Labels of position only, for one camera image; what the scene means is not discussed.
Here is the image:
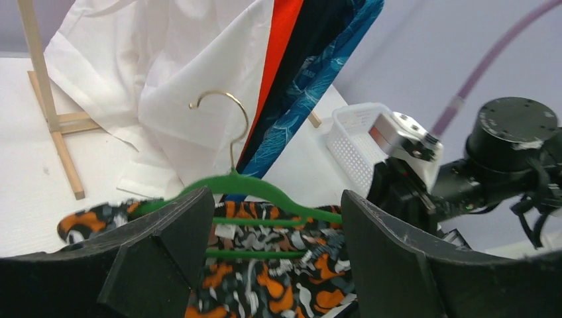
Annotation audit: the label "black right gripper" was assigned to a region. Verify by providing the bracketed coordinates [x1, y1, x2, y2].
[366, 158, 470, 248]

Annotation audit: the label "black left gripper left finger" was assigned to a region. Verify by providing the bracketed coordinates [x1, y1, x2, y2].
[1, 188, 215, 317]

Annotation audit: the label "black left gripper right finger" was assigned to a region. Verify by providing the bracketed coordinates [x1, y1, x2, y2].
[341, 190, 561, 317]

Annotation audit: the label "clear plastic basket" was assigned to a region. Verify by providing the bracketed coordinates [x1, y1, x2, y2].
[326, 103, 390, 195]

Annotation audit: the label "camouflage orange grey shorts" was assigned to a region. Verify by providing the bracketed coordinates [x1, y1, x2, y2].
[57, 199, 357, 317]

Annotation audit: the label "green hanger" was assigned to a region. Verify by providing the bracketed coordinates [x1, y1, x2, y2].
[129, 91, 343, 260]

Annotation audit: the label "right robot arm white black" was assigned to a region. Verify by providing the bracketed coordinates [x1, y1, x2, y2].
[366, 97, 561, 248]

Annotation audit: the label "blue patterned shorts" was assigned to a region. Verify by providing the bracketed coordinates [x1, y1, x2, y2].
[240, 1, 384, 178]

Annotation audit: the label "navy blue shorts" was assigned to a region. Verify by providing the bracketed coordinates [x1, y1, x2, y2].
[237, 1, 353, 173]

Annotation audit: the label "white shorts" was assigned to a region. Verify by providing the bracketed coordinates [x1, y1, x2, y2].
[44, 0, 275, 199]

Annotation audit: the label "wooden clothes rack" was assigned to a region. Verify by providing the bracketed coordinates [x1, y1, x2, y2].
[17, 0, 323, 201]

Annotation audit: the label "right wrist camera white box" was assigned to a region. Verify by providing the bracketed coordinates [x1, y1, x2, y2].
[369, 112, 444, 192]

